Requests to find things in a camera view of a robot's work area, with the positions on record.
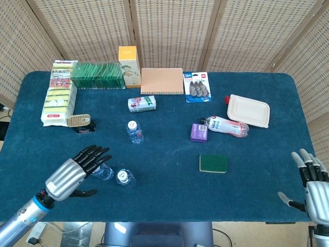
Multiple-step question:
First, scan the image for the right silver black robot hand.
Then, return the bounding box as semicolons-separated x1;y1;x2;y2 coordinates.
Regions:
278;148;329;224

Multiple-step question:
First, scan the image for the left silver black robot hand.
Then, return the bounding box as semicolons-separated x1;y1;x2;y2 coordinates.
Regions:
45;145;113;202

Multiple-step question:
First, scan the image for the clear water bottle white cap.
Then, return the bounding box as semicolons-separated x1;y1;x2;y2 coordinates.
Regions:
125;120;144;145
90;163;115;181
115;168;136;188

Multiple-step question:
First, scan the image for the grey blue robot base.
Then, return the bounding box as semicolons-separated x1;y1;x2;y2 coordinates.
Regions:
102;221;214;247

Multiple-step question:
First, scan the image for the white power strip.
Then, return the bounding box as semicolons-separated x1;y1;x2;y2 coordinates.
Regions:
25;222;49;244

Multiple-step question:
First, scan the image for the black gold food tin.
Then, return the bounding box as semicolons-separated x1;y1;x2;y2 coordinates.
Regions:
66;114;97;135

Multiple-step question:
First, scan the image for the silver metal table foot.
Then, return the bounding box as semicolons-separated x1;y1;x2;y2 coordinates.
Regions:
61;222;93;247

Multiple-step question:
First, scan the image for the black floor device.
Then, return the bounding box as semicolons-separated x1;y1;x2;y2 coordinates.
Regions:
0;120;10;141

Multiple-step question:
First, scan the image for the yellow sponge multipack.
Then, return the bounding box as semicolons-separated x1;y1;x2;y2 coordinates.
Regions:
40;60;79;127

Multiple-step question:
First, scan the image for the blue table cloth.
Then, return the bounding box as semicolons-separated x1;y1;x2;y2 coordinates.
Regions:
0;70;322;223

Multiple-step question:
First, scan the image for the green tea bag box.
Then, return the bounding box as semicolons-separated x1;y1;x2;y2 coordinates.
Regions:
69;61;126;90

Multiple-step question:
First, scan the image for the green yellow scouring sponge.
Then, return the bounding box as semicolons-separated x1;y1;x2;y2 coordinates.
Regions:
198;153;228;174

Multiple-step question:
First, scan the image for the beige lidded food container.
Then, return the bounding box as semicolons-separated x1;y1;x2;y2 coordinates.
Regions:
226;94;271;129

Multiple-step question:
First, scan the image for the tall orange white carton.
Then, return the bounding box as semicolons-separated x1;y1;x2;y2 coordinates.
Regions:
118;45;141;89

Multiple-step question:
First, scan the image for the small purple box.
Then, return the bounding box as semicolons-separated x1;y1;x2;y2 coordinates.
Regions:
190;123;209;143

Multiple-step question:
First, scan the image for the orange spiral notebook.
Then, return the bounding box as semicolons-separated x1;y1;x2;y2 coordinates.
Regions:
140;67;184;96

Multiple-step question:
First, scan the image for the blue correction tape pack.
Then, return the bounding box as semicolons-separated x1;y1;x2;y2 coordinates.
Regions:
182;72;213;103

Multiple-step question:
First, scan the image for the woven wooden folding screen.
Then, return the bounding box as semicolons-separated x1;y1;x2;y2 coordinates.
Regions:
0;0;329;170

